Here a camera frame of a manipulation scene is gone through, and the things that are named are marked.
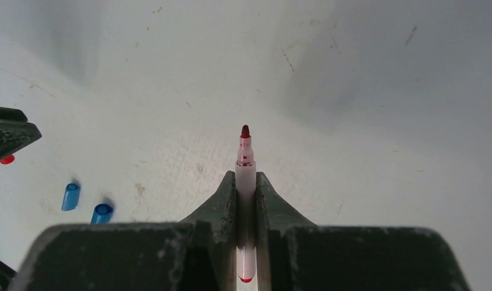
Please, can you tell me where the red pen cap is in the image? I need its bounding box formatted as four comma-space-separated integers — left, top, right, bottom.
0, 155, 15, 165

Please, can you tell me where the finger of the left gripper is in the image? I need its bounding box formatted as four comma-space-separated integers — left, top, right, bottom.
0, 107, 42, 160

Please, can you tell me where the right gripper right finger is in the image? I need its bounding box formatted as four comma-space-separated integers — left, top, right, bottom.
256, 172, 470, 290

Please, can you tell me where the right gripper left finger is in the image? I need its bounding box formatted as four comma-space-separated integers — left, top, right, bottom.
9, 171, 237, 290

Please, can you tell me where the light blue pen cap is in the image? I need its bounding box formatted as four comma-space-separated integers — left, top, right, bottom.
61, 182, 81, 212

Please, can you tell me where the red cap marker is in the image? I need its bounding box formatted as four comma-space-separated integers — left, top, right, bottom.
235, 125, 257, 283

